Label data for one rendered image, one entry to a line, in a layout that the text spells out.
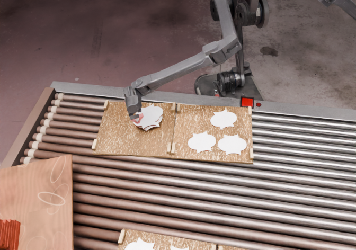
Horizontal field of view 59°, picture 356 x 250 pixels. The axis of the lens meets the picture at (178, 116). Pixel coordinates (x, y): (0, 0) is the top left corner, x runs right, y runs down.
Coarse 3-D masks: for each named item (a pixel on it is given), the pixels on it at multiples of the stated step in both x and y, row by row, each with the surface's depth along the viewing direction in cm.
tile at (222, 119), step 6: (216, 114) 172; (222, 114) 172; (228, 114) 171; (234, 114) 171; (210, 120) 170; (216, 120) 169; (222, 120) 169; (228, 120) 169; (234, 120) 169; (216, 126) 167; (222, 126) 167; (228, 126) 167
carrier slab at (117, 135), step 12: (108, 108) 180; (120, 108) 179; (168, 108) 177; (108, 120) 174; (120, 120) 174; (168, 120) 172; (108, 132) 169; (120, 132) 169; (132, 132) 169; (144, 132) 168; (156, 132) 168; (168, 132) 167; (108, 144) 165; (120, 144) 164; (132, 144) 164; (144, 144) 164; (156, 144) 163; (144, 156) 160; (156, 156) 159; (168, 156) 159
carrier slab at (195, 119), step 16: (192, 112) 175; (208, 112) 174; (240, 112) 173; (176, 128) 169; (192, 128) 168; (208, 128) 168; (224, 128) 167; (240, 128) 166; (176, 144) 163; (208, 160) 157; (224, 160) 155; (240, 160) 155
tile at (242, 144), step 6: (222, 138) 162; (228, 138) 162; (234, 138) 162; (240, 138) 162; (222, 144) 160; (228, 144) 160; (234, 144) 160; (240, 144) 160; (222, 150) 158; (228, 150) 158; (234, 150) 157; (240, 150) 157
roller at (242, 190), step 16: (32, 160) 163; (112, 176) 157; (128, 176) 155; (144, 176) 154; (160, 176) 154; (224, 192) 149; (240, 192) 147; (256, 192) 146; (272, 192) 146; (336, 208) 142; (352, 208) 140
